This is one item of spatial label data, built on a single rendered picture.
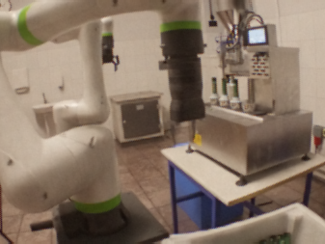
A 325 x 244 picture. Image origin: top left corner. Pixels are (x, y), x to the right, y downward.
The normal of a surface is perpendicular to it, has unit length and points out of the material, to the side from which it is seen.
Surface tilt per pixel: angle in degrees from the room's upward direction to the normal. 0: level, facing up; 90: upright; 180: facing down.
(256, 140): 90
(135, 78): 90
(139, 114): 90
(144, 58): 90
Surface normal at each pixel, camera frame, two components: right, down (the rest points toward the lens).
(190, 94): 0.44, 0.30
